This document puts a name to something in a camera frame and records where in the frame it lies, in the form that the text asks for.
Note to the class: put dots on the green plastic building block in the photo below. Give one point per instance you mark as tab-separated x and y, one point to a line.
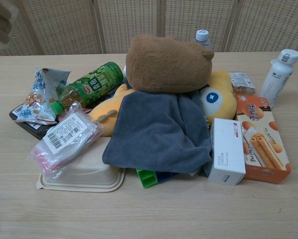
145	179

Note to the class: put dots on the white opaque drink bottle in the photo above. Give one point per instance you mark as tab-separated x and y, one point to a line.
278	74

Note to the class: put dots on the small white cardboard box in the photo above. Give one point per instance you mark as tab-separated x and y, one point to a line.
227	152

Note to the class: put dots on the grey microfibre towel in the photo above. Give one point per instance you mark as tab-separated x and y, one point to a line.
153	129

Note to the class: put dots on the blue white snack bag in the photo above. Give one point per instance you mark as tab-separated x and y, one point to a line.
36	97

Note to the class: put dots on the black package with barcode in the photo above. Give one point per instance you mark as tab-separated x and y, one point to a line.
29	127

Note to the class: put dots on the brown capybara plush toy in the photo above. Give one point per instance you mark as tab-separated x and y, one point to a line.
166	64

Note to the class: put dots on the wrapped bread package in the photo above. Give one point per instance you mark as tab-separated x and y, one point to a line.
243	82

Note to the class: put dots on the zip bag pack pink strips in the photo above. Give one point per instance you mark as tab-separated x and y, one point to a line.
64	139

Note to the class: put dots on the yellow plush toy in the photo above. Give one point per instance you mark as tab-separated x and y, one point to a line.
223	92

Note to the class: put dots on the green tea bottle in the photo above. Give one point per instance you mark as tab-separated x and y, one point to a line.
94	84

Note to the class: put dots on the blue plastic building block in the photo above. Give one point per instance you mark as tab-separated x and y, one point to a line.
167	175

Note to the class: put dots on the beige lidded food container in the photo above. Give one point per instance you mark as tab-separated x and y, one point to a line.
89	178

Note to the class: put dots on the orange egg roll box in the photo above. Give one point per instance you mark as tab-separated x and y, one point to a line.
265	139

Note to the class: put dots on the clear water bottle white cap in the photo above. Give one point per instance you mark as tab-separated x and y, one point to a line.
202	39

